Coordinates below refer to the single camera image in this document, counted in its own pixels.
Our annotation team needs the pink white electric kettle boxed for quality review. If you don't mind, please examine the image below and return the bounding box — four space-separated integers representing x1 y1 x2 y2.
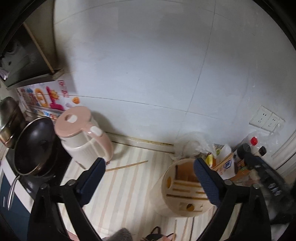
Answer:
54 106 114 169

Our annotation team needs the white wall socket panel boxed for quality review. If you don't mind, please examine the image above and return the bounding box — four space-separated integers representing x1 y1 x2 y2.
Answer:
249 106 285 132

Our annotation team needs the clear plastic bag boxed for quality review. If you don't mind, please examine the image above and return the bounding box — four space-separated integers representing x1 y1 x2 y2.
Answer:
171 132 217 161

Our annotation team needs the black induction cooktop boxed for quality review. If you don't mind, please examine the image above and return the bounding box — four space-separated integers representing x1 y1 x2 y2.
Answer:
8 136 71 202

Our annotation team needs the black range hood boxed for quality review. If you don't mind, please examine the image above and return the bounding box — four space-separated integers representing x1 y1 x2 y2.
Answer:
1 25 64 89

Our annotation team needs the red cap sauce bottle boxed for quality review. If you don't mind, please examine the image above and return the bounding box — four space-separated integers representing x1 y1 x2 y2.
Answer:
240 135 258 155

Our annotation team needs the beige utensil holder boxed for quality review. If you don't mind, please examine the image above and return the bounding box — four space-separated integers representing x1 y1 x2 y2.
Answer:
149 159 214 217

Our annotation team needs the colourful wall sticker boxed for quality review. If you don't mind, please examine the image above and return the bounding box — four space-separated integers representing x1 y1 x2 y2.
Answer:
16 80 81 121

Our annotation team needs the blue cabinet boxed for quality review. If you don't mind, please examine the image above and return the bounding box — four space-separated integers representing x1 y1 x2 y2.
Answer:
1 172 30 240

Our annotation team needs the striped cat table mat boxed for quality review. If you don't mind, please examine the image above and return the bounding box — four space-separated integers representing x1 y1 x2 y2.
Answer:
83 143 216 240

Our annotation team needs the wooden chopstick beside kettle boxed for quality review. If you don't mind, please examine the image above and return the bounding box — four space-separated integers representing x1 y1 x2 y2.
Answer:
106 160 148 172

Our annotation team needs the black frying pan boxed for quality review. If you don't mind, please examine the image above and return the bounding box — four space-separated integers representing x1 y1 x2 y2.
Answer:
7 116 58 210

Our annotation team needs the steel steamer pot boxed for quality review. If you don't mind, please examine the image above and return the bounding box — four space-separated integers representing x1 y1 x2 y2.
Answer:
1 96 26 148

